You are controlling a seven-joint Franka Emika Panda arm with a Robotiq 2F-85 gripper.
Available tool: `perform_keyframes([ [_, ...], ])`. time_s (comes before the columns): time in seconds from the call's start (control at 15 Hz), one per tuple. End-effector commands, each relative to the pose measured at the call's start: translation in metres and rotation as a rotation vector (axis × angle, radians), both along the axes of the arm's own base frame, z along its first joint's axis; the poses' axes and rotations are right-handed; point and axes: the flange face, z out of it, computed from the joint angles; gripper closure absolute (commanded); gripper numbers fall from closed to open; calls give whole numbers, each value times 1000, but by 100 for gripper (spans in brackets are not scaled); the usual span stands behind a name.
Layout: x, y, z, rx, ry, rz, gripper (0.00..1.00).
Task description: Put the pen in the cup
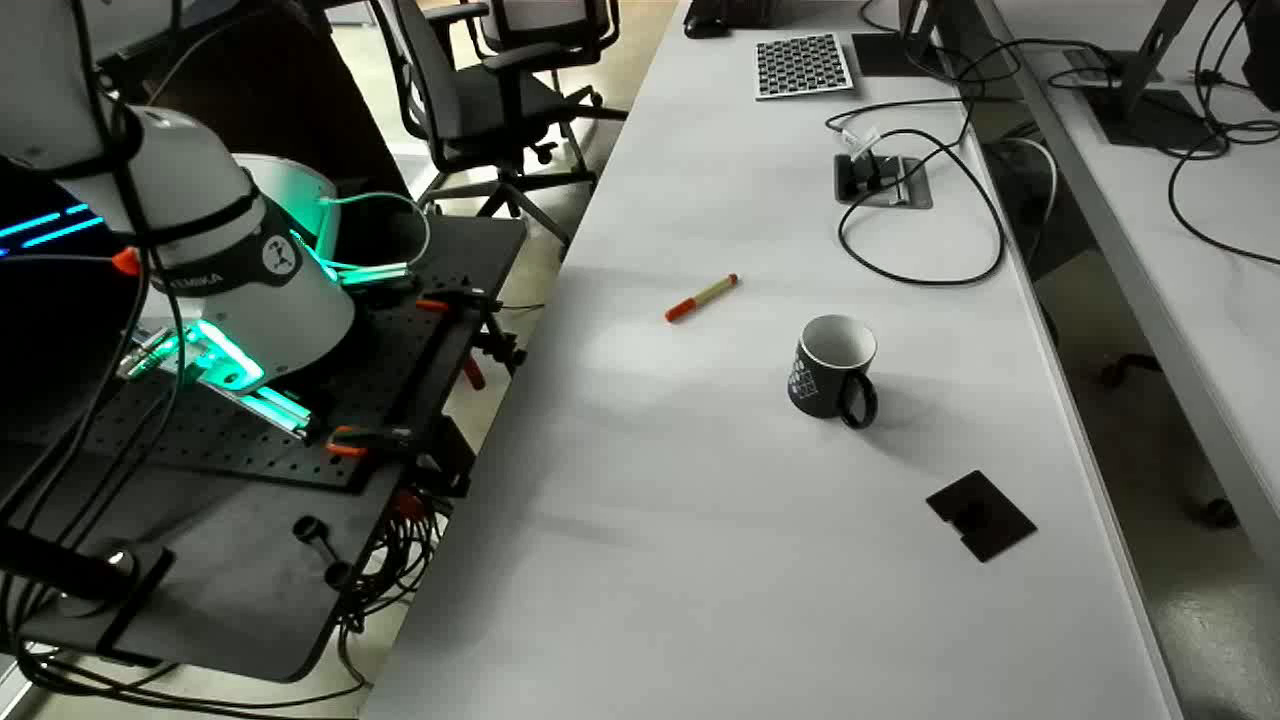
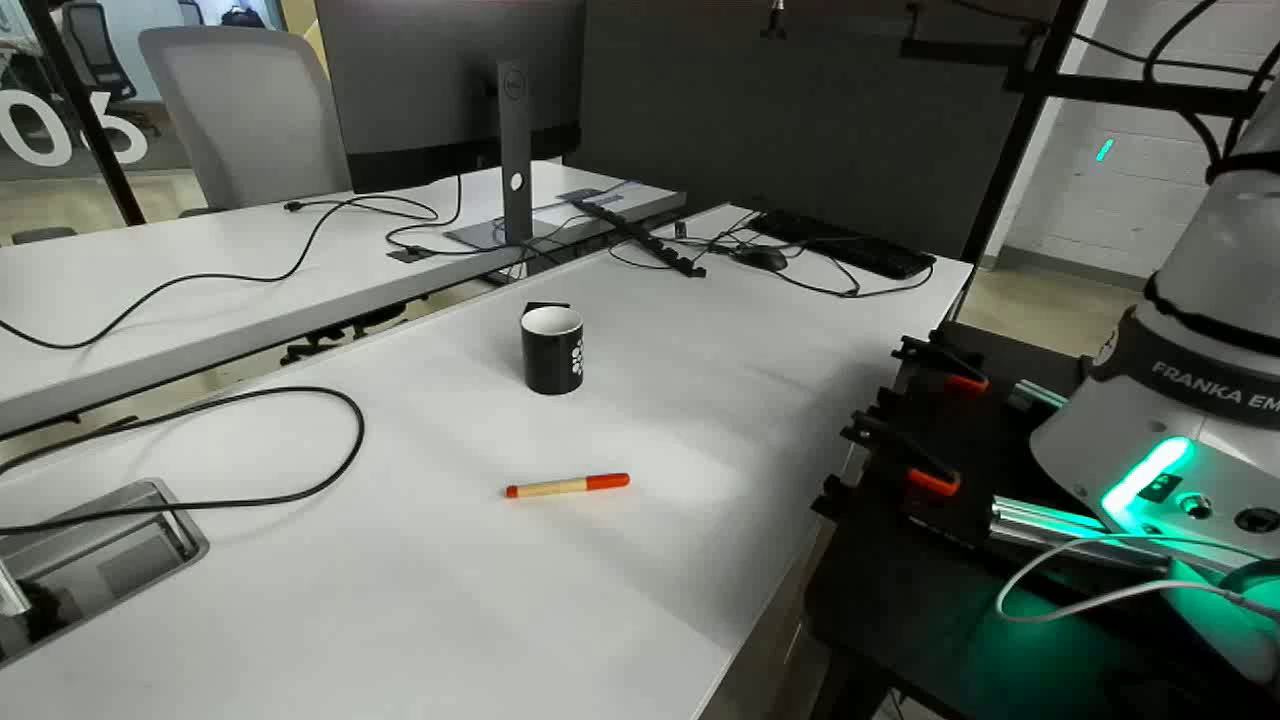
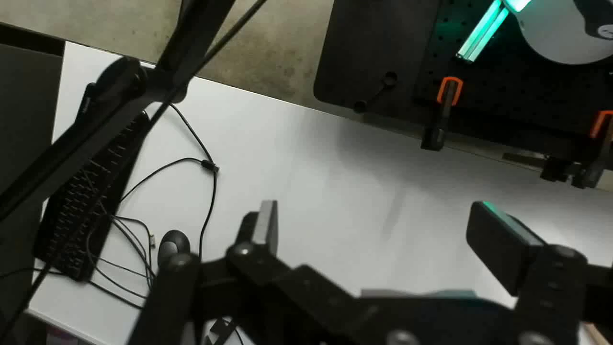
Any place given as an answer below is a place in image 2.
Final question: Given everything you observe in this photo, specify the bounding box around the orange and beige pen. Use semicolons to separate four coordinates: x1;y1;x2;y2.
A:
500;471;630;501

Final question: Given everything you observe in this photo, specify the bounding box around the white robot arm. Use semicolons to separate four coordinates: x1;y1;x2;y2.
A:
1026;86;1280;688

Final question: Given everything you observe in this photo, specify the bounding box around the black mug white inside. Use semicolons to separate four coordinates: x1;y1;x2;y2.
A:
521;305;582;397

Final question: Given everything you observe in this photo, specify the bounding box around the monitor stand with base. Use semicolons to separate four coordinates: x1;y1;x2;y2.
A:
445;56;688;256

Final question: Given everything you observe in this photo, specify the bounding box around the black mounting breadboard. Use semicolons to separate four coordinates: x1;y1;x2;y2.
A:
804;325;1280;720

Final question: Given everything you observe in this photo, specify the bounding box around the grey office chair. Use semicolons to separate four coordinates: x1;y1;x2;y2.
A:
138;28;352;209

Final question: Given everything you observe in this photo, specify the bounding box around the black cable on table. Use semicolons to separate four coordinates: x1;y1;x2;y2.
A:
0;382;372;541

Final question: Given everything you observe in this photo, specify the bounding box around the black cable on far desk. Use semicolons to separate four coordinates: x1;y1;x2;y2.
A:
0;193;445;355

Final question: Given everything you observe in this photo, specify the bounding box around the white cable at robot base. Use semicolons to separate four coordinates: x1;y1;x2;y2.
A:
992;532;1280;630

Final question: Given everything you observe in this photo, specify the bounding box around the table cable hatch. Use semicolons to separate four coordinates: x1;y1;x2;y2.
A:
0;479;208;666

